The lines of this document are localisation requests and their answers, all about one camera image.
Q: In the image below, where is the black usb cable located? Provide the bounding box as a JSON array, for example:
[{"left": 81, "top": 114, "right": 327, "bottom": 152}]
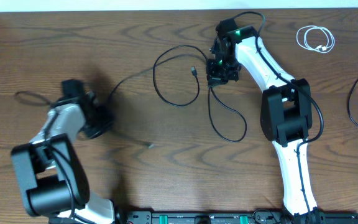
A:
[{"left": 106, "top": 44, "right": 248, "bottom": 149}]

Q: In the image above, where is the white usb cable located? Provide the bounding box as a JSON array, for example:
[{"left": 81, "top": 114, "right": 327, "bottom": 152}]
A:
[{"left": 295, "top": 25, "right": 336, "bottom": 54}]

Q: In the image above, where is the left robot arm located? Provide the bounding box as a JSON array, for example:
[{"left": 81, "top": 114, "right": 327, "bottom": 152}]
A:
[{"left": 11, "top": 79, "right": 116, "bottom": 223}]

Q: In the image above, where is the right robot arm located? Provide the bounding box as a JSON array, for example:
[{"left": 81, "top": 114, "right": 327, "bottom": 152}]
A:
[{"left": 206, "top": 18, "right": 324, "bottom": 223}]

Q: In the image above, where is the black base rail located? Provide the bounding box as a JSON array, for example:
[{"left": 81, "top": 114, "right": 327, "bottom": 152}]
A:
[{"left": 114, "top": 209, "right": 358, "bottom": 224}]

